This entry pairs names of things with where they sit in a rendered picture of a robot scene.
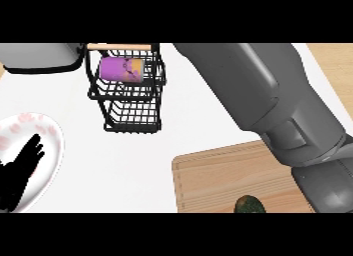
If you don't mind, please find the grey appliance with black base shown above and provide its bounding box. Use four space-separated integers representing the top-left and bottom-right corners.
0 43 87 75

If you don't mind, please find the black tiered wire basket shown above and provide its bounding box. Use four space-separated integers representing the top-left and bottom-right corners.
84 43 167 134

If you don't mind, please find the wooden cutting board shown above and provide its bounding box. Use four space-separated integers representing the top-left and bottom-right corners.
170 139 316 214

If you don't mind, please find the purple can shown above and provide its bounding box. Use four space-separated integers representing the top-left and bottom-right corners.
98 56 146 84

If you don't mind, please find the dark green avocado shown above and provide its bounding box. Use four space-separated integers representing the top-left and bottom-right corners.
232 195 267 214

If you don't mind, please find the white plate with pink spots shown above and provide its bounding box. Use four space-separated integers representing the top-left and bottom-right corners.
0 111 67 213

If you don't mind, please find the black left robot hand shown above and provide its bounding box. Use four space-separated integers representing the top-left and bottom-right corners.
0 133 46 213

